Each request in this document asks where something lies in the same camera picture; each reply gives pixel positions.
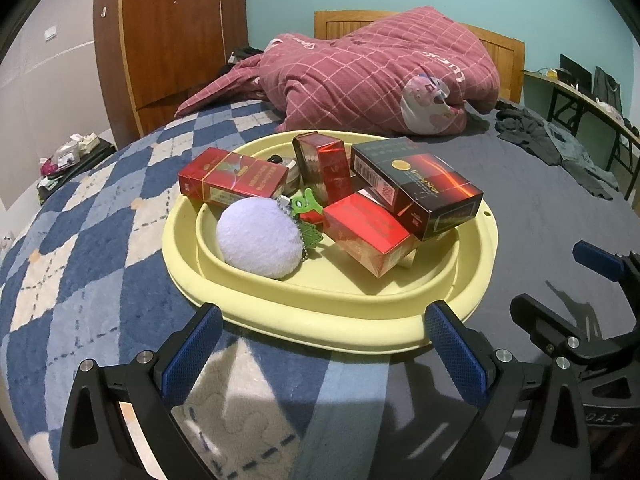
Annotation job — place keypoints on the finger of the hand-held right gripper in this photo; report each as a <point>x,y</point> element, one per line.
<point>540,320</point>
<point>597,257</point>

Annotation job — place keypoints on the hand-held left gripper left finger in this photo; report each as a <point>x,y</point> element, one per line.
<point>192,355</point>

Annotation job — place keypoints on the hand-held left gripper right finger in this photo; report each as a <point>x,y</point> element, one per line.
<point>455,355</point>

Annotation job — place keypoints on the pale yellow plastic basin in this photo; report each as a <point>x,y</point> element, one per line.
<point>350,305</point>

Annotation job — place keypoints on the pale purple plush ball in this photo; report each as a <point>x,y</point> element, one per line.
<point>257,237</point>

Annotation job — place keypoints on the red box with tan side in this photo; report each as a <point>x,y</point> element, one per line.
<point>365,225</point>

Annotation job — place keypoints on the dark green leaf charm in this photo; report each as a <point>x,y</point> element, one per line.
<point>310,234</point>

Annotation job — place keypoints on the black and red box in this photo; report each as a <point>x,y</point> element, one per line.
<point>415,180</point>

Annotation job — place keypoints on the long red gold carton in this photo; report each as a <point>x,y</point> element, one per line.
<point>235,175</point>

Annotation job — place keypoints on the green plastic clip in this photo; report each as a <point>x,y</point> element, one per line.
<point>305,202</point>

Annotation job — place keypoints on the grey lidded container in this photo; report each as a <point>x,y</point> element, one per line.
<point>292,170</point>

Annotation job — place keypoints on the red box with grey side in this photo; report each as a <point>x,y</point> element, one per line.
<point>325,165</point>

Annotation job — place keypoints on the grey-blue clothes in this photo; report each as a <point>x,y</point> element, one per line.
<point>580,160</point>

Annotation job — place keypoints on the blue white checkered blanket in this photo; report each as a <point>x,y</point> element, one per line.
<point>100,260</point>

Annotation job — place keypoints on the white item on desk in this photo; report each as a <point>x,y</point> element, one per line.
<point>607,108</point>

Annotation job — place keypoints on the folding desk with black legs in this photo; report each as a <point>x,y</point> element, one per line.
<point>590,97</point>

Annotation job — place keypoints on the black bag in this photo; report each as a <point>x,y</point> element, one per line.
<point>605,87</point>

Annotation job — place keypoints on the black laptop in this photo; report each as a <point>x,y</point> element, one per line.
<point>575,72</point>

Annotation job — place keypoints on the black side table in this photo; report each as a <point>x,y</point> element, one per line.
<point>82,175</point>

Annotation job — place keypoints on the clutter pile on side table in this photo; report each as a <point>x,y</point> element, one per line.
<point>67,152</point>

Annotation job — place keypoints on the pink checked quilt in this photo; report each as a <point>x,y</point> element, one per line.
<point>360,85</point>

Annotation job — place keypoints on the dark clothes heap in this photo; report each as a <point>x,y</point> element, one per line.
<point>245,55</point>

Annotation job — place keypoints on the brown wooden wardrobe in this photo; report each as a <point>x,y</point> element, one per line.
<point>165,35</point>

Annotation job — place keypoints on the wooden bed headboard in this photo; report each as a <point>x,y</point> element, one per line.
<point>335,22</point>

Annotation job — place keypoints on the white wall switch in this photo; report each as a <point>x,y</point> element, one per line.
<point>50,34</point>

